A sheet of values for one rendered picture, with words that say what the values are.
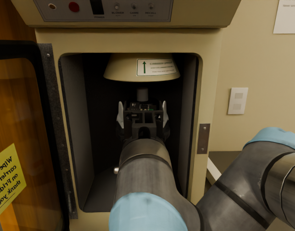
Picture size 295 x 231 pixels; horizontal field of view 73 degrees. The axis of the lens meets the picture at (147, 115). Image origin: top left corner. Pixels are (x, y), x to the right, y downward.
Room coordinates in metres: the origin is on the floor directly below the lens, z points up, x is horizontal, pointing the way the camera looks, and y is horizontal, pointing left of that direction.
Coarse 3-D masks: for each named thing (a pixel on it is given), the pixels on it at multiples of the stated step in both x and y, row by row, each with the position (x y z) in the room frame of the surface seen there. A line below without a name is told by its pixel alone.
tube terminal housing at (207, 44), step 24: (72, 48) 0.36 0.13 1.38; (96, 48) 0.37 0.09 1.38; (120, 48) 0.37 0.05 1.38; (144, 48) 0.37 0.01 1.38; (168, 48) 0.37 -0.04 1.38; (192, 48) 0.37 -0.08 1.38; (216, 48) 0.37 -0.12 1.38; (216, 72) 0.37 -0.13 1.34; (192, 144) 0.40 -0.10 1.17; (72, 168) 0.36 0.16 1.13; (192, 168) 0.40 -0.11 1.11; (192, 192) 0.37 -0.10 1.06; (96, 216) 0.37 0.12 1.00
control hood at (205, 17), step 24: (24, 0) 0.31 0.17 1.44; (192, 0) 0.31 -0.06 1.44; (216, 0) 0.32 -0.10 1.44; (240, 0) 0.32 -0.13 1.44; (48, 24) 0.34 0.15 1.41; (72, 24) 0.34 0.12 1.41; (96, 24) 0.34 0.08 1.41; (120, 24) 0.34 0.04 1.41; (144, 24) 0.34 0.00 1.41; (168, 24) 0.34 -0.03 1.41; (192, 24) 0.34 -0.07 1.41; (216, 24) 0.34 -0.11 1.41
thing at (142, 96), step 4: (140, 88) 0.46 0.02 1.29; (144, 88) 0.46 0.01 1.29; (140, 92) 0.46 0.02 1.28; (144, 92) 0.46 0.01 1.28; (140, 96) 0.46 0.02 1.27; (144, 96) 0.46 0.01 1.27; (128, 100) 0.47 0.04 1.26; (132, 100) 0.47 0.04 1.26; (136, 100) 0.47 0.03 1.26; (140, 100) 0.46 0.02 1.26; (144, 100) 0.46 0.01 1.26; (148, 100) 0.47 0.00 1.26; (152, 100) 0.47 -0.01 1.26; (156, 100) 0.47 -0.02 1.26; (128, 104) 0.45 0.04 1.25; (140, 104) 0.43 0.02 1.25; (148, 104) 0.44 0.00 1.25; (152, 104) 0.44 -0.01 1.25; (156, 104) 0.45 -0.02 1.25; (140, 108) 0.43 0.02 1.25; (148, 108) 0.43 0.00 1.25; (156, 108) 0.44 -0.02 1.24
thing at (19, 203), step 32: (0, 64) 0.26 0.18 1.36; (32, 64) 0.32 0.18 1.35; (0, 96) 0.24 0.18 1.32; (32, 96) 0.30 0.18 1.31; (0, 128) 0.23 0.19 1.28; (32, 128) 0.29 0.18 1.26; (0, 160) 0.22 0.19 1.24; (32, 160) 0.27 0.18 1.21; (0, 192) 0.21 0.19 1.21; (32, 192) 0.26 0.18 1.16; (0, 224) 0.19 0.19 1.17; (32, 224) 0.24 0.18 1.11
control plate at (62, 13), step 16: (48, 0) 0.31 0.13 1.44; (64, 0) 0.31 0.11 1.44; (80, 0) 0.31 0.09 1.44; (112, 0) 0.31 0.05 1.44; (128, 0) 0.31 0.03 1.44; (144, 0) 0.31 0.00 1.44; (160, 0) 0.31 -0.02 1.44; (48, 16) 0.33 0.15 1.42; (64, 16) 0.33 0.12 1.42; (80, 16) 0.33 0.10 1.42; (96, 16) 0.33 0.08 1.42; (112, 16) 0.33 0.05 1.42; (128, 16) 0.33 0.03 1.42; (144, 16) 0.33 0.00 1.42; (160, 16) 0.33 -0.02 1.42
